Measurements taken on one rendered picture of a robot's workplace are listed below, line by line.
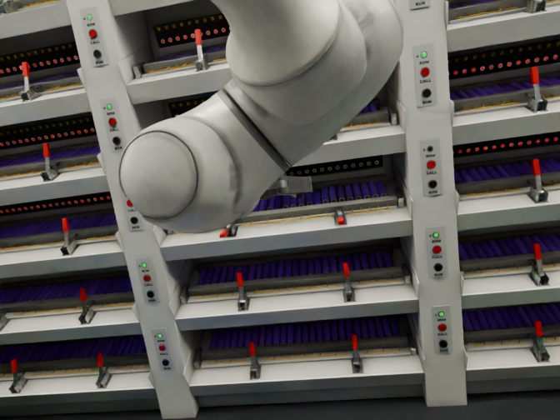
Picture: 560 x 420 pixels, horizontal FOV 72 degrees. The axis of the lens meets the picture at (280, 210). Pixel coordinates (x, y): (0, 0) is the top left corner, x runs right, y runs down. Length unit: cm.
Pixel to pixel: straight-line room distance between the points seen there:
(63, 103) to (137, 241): 37
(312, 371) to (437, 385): 31
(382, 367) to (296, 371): 22
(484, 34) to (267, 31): 70
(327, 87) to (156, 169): 15
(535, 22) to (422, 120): 28
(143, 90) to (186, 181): 68
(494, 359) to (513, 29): 75
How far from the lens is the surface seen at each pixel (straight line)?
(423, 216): 93
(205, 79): 93
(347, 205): 94
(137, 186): 32
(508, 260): 109
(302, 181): 61
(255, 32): 31
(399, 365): 109
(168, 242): 101
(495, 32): 96
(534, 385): 123
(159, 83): 96
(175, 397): 119
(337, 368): 109
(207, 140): 32
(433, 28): 92
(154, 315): 108
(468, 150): 110
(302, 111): 33
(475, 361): 112
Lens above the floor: 71
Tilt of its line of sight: 11 degrees down
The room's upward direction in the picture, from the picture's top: 8 degrees counter-clockwise
